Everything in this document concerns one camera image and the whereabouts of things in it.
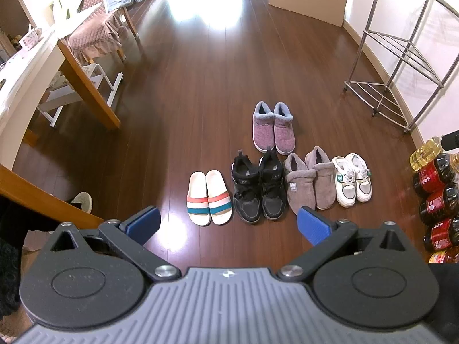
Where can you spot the fuzzy pale slipper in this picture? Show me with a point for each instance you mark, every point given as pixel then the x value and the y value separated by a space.
pixel 83 200

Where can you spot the chair with pink quilted cover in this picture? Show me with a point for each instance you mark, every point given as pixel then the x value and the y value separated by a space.
pixel 93 36

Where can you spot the black fuzzy cloth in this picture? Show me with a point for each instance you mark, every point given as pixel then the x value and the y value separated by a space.
pixel 10 258

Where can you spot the white sneaker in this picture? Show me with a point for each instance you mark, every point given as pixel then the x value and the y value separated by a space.
pixel 346 186
pixel 362 182

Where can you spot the grey plush boot with tag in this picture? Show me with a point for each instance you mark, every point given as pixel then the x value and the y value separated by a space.
pixel 299 186

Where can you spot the metal corner rack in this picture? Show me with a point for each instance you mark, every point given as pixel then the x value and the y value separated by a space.
pixel 346 86

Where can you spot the black sneaker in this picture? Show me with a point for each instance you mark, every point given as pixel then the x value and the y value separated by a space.
pixel 247 193
pixel 272 193

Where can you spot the patterned white mug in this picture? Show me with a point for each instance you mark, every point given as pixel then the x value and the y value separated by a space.
pixel 30 39

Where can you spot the yellow oil bottle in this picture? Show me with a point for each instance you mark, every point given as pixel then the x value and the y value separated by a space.
pixel 426 156

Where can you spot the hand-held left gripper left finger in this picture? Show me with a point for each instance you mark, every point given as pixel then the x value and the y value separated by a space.
pixel 143 223

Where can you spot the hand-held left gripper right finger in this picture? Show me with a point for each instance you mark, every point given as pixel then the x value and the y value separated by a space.
pixel 312 226

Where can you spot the white step stool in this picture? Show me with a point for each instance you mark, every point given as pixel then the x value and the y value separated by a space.
pixel 94 70

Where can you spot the purple knit ankle boot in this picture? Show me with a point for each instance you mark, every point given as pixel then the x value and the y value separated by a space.
pixel 285 132
pixel 264 129

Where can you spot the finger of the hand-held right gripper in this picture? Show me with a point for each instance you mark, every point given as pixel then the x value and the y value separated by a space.
pixel 451 141

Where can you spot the white-topped wooden table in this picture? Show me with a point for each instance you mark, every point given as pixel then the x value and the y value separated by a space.
pixel 89 86

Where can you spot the grey plush ankle boot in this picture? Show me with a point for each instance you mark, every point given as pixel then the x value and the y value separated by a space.
pixel 324 182

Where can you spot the wooden furniture board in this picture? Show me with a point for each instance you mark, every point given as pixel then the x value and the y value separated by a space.
pixel 43 197

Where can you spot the striped slide sandal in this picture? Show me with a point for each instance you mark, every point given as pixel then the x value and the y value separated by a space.
pixel 198 200
pixel 219 200

